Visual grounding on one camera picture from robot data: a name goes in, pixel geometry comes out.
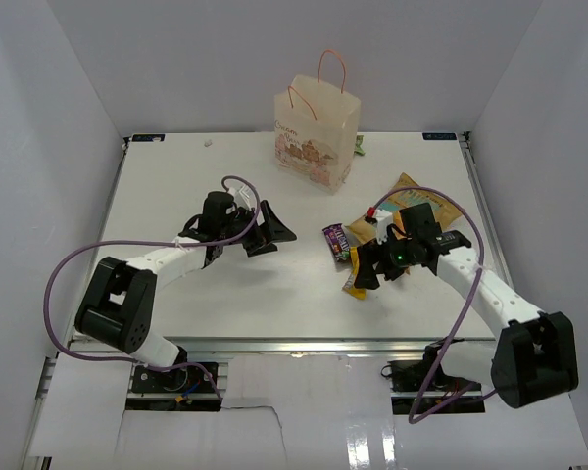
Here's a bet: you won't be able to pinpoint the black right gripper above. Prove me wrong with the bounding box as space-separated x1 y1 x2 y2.
355 229 418 290

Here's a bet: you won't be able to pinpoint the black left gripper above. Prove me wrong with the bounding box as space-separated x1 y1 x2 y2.
219 201 295 258

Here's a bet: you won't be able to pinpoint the purple candy packet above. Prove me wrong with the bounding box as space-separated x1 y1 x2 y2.
322 223 351 262

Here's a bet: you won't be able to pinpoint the yellow snack bar wrapper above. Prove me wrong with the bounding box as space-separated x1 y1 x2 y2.
342 247 367 301

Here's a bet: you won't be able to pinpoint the yellow chips bag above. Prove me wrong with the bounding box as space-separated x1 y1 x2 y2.
346 171 466 246

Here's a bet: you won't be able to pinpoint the green snack packet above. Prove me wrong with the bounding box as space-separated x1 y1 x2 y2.
354 134 366 156

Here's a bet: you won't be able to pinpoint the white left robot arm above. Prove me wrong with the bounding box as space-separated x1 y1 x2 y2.
75 189 297 391

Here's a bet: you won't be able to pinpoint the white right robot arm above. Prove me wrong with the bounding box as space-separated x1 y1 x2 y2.
353 203 579 409

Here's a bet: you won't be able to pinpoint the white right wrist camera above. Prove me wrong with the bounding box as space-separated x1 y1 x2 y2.
366 207 395 246

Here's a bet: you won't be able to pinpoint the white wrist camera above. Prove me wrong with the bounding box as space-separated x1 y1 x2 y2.
222 184 255 211
366 207 395 246

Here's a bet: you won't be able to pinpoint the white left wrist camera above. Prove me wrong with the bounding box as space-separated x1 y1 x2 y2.
222 184 255 211

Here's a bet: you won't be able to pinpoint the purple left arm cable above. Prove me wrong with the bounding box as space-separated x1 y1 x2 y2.
43 175 262 407

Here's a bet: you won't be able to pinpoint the cream paper bag orange handles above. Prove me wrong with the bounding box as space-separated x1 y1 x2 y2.
273 49 362 193

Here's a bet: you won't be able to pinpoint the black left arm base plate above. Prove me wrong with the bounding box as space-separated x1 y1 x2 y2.
126 362 221 411

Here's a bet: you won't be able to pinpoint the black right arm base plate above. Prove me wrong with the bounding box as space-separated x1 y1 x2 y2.
381 359 486 416

